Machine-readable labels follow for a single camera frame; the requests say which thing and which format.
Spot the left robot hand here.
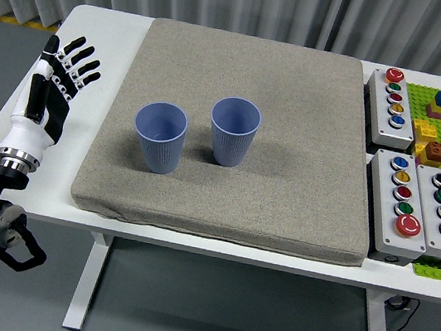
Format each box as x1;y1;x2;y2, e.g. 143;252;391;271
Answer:
0;26;108;169

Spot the blue ribbed plastic cup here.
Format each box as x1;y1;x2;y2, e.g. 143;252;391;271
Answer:
126;97;191;178
202;93;265;173

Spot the yellow black floor tape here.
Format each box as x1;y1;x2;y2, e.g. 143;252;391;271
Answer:
0;11;62;33

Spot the grey-brown cushion mat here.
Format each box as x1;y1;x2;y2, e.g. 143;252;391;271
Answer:
65;7;400;270

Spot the black box base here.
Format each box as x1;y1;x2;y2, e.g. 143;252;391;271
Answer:
367;247;411;267
355;82;385;153

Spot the grey five-button control box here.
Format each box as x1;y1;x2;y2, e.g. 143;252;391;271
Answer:
358;64;426;153
356;147;441;263

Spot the small yellow toy block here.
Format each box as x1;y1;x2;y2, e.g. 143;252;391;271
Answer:
412;140;429;159

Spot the large yellow toy block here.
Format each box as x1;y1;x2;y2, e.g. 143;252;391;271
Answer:
409;117;439;146

